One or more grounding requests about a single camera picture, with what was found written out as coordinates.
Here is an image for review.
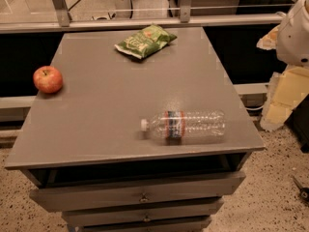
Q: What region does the grey drawer cabinet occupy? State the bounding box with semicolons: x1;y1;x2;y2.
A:
4;26;267;232

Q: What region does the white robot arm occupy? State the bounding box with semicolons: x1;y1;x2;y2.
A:
276;0;309;68

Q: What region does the green chip bag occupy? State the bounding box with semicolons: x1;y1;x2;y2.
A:
115;24;177;59

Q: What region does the black wheel caster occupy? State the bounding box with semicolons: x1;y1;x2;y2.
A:
293;177;309;202

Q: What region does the grey drawer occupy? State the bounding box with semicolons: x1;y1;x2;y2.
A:
78;216;211;232
30;171;245;212
62;197;223;226

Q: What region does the bottom grey drawer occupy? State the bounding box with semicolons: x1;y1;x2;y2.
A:
78;216;211;232

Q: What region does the top grey drawer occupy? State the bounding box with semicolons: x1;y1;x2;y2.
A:
30;171;245;212

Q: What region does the yellow foam block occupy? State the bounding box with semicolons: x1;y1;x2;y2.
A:
260;65;309;131

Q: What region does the clear plastic water bottle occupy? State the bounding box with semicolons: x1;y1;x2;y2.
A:
141;110;226;139

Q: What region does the middle grey drawer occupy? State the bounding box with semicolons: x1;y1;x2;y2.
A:
62;197;223;226

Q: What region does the red apple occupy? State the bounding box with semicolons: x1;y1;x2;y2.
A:
33;66;63;94

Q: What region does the metal railing frame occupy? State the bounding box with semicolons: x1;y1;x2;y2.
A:
0;0;286;34

